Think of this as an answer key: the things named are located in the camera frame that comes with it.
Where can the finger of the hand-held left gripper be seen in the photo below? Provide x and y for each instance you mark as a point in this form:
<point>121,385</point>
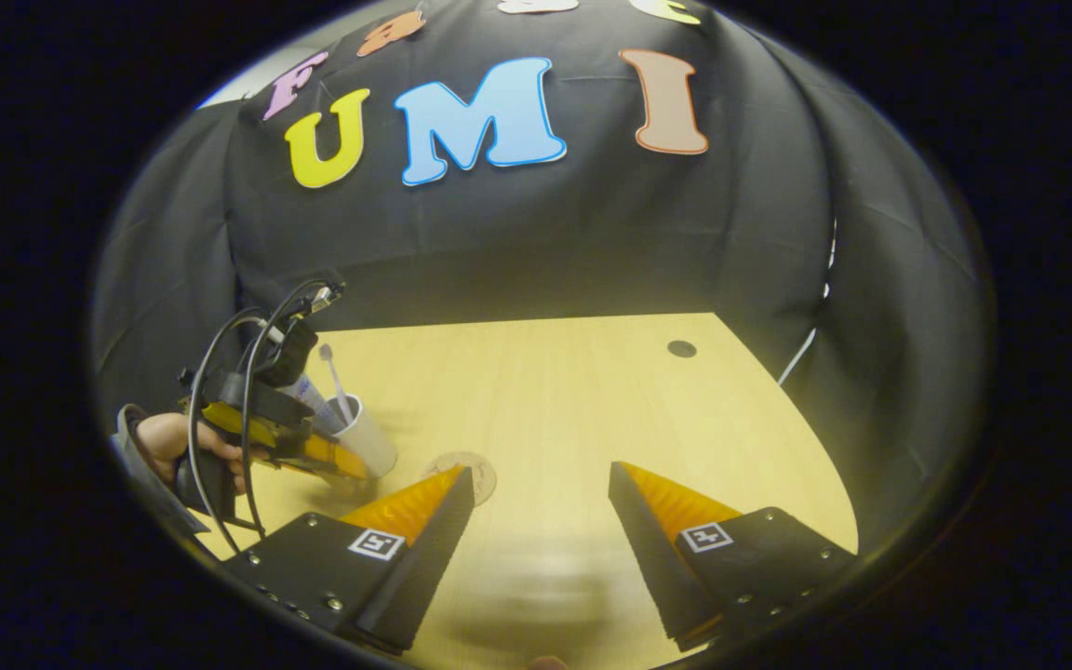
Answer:
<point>331,456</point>

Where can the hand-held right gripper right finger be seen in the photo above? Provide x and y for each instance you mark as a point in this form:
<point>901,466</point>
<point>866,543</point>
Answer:
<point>648,549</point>

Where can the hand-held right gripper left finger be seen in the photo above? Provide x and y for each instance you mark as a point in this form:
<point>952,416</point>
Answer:
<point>434,549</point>

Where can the white cup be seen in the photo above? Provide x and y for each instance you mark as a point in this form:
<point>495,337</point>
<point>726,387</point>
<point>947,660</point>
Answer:
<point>373,442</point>

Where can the white toothpaste tube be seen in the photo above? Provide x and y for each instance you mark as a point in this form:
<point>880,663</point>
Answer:
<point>313,395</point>

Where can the pale pink toothbrush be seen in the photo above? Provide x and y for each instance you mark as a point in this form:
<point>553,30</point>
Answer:
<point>336,381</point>

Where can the round cork coaster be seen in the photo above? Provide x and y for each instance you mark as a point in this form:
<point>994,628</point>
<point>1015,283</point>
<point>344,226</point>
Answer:
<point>480,470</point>

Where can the wooden desktop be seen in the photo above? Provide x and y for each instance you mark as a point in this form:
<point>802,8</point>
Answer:
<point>555,400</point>

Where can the black backdrop cloth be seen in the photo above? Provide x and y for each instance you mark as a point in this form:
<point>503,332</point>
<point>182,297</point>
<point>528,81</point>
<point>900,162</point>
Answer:
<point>592,233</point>

